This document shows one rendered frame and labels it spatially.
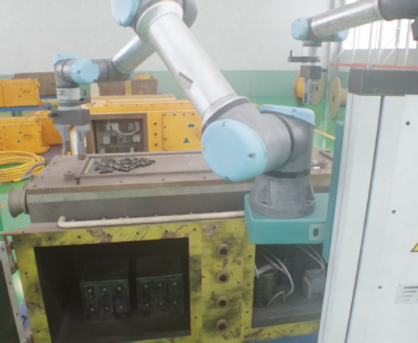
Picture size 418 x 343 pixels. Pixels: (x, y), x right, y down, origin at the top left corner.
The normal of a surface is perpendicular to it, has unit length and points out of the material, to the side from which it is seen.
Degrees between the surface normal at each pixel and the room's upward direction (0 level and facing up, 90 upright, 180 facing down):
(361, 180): 90
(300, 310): 0
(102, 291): 90
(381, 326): 90
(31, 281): 90
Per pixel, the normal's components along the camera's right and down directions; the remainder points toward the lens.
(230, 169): -0.64, 0.31
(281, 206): -0.18, 0.00
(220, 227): 0.16, 0.30
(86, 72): 0.71, 0.21
